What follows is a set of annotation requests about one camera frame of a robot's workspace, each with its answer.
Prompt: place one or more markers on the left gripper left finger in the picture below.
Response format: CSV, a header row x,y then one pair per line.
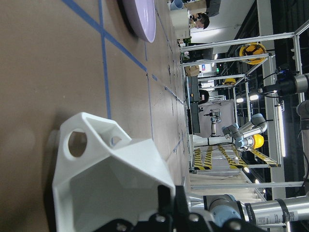
x,y
165,201

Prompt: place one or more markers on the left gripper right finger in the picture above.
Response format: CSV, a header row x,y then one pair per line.
x,y
181,205

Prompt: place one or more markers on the white faceted cup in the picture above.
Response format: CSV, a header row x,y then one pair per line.
x,y
102,174

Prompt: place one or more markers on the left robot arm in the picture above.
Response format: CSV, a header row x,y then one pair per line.
x,y
223,213

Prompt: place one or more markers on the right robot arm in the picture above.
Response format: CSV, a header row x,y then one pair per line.
x,y
288,83

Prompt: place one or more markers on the lilac plate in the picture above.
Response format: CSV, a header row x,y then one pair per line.
x,y
139,17

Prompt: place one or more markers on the yellow hard hat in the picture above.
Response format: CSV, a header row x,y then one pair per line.
x,y
250,49

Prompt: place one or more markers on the brown paper table cover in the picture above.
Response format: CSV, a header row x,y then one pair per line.
x,y
62,57

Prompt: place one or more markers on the seated person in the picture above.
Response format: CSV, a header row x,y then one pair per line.
x,y
199,21

